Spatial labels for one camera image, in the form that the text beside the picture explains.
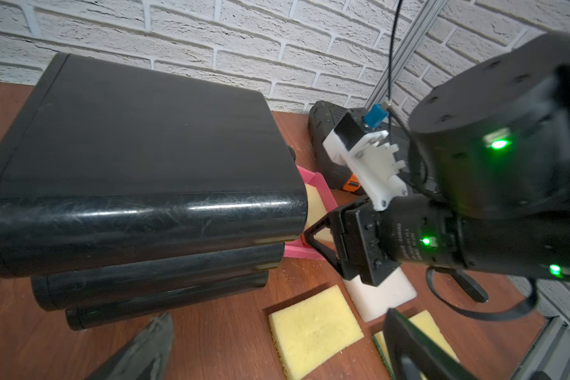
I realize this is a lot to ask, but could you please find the yellow sponge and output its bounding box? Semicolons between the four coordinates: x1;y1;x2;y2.
269;285;364;379
305;184;335;249
372;310;460;379

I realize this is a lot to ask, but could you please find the black handled screwdriver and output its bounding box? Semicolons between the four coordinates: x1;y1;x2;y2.
451;270;489;303

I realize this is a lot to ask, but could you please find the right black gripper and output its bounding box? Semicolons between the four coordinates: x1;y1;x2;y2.
303;196;461;286

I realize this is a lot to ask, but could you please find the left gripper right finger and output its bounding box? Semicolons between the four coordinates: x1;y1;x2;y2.
383;309;476;380

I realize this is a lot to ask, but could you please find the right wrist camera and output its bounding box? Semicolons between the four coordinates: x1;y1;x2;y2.
334;103;408;212

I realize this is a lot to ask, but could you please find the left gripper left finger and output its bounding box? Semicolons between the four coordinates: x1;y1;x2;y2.
87;313;174;380

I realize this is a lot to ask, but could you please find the black plastic tool case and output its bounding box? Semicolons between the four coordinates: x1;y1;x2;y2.
308;101;367;196

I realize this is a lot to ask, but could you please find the black drawer cabinet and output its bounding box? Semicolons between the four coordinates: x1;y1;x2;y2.
0;53;308;330

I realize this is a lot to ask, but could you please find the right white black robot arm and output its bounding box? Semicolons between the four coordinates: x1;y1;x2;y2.
304;33;570;286

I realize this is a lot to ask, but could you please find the beige sponge pad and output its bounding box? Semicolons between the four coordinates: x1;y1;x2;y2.
344;268;417;322

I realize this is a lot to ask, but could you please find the pink top drawer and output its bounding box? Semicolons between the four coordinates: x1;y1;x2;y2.
282;165;341;261

